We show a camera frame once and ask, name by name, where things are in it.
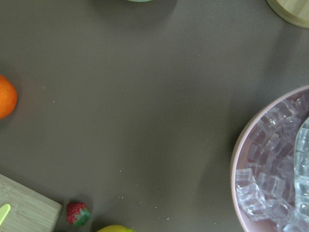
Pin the orange mandarin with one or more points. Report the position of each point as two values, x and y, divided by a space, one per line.
8 97

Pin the red strawberry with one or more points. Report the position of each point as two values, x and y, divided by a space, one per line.
77 214

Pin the yellow lemon near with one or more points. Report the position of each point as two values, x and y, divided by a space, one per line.
115 228

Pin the yellow plastic knife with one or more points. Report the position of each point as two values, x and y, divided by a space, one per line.
4 210

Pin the wooden stand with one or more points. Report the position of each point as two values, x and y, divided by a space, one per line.
295 12

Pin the green bowl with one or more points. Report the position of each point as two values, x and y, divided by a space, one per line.
139 0

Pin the bamboo cutting board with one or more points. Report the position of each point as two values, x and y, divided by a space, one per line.
29 210

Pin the pink bowl with ice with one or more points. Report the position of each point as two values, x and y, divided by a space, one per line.
270 167

